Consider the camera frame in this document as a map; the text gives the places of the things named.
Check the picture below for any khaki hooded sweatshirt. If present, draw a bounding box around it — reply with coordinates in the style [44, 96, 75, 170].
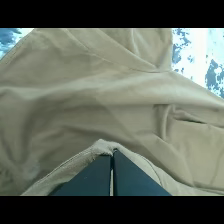
[0, 27, 224, 197]

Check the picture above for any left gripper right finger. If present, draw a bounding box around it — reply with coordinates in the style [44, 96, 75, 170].
[112, 148, 172, 197]

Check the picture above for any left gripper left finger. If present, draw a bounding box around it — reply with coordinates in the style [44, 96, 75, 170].
[49, 154, 112, 197]

